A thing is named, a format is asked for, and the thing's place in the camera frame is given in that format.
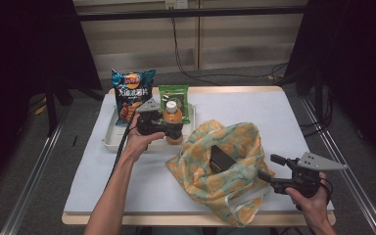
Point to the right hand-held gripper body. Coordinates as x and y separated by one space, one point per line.
306 179

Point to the orange drink bottle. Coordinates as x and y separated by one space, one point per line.
172 116

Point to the green snack packet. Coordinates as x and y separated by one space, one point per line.
176 93

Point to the lemon print cloth bag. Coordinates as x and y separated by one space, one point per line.
222 192

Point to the person's right hand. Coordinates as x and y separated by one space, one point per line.
315 207

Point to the black box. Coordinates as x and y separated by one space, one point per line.
222 160

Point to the white tray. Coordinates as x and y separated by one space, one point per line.
117 137

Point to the wooden table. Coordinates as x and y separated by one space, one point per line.
176 220

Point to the white wall socket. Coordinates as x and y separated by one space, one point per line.
176 4

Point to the dark curtain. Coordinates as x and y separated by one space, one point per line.
355 65

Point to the blue chips bag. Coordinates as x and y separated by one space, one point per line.
127 91

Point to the person's left hand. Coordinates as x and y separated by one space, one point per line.
137 143

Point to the black metal stand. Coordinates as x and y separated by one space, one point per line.
50 111
319 94

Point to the metal floor rail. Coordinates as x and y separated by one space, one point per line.
29 186
352 186

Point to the black horizontal bar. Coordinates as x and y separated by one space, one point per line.
192 13

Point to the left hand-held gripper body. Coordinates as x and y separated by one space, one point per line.
148 122

